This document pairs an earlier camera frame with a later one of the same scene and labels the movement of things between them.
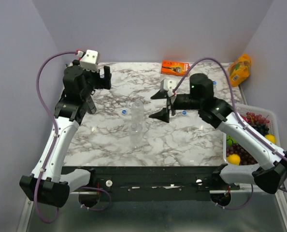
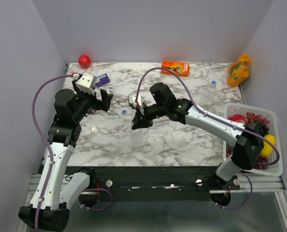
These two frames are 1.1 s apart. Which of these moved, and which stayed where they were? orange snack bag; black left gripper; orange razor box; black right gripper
Moved: black left gripper; black right gripper
Stayed: orange snack bag; orange razor box
